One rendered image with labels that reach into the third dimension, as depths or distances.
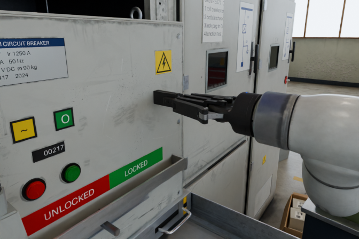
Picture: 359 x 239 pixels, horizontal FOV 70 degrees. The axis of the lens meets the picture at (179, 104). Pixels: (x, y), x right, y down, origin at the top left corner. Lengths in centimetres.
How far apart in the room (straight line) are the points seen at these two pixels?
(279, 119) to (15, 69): 37
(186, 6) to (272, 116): 54
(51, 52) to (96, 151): 19
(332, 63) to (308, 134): 798
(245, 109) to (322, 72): 801
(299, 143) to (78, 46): 37
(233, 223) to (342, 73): 776
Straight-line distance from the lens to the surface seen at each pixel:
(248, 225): 75
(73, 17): 45
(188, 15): 86
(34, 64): 42
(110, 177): 54
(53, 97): 44
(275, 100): 42
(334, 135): 39
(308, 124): 39
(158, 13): 78
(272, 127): 41
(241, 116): 43
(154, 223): 70
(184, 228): 79
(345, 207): 54
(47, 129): 44
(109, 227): 54
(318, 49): 839
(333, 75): 840
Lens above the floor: 136
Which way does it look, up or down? 15 degrees down
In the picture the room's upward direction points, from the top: straight up
